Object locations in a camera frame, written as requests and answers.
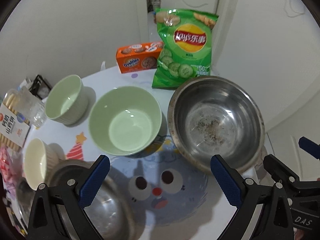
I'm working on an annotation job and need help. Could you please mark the pink strawberry ring bag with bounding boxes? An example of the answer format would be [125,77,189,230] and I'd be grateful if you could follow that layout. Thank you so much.
[0,145,16,199]

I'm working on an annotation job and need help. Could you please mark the yam biscuit clear pack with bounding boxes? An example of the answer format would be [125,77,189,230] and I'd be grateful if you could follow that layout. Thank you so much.
[1,89,30,152]

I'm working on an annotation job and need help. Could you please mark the green Lays chips bag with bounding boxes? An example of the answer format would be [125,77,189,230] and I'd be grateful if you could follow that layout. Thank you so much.
[152,8,219,89]

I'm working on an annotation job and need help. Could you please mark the cream ribbed bowl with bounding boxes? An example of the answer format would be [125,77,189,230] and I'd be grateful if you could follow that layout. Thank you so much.
[23,138,59,191]

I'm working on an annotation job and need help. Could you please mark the large steel bowl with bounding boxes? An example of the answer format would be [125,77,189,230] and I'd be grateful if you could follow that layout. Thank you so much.
[167,76,265,174]

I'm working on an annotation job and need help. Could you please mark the small steel bowl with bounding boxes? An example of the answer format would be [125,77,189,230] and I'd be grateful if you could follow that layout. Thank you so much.
[45,159,136,239]

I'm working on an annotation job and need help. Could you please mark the small green ribbed bowl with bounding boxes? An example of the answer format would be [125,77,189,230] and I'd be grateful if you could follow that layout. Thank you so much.
[45,75,88,125]

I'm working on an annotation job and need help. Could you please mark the orange Ovaltine biscuit box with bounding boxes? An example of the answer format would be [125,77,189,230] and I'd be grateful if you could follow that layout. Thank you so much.
[116,41,164,74]

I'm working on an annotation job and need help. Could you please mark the clear glass cup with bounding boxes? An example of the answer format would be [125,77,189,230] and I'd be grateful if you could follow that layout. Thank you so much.
[21,86,47,128]

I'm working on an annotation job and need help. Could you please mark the large green ceramic bowl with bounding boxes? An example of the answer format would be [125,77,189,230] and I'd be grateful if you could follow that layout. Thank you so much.
[88,86,162,156]

